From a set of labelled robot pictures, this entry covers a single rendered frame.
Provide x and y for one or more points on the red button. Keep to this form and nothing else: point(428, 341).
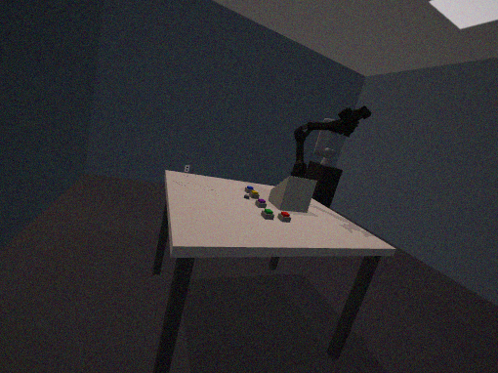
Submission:
point(284, 217)

